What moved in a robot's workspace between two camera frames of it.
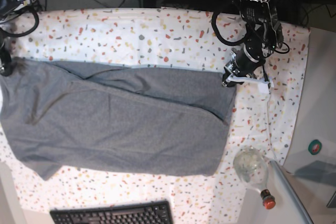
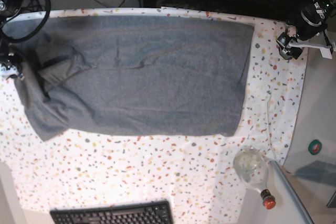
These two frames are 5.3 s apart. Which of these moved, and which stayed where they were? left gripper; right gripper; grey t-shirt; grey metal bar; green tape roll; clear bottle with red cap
Moved: grey t-shirt; right gripper
Stayed: left gripper; clear bottle with red cap; grey metal bar; green tape roll
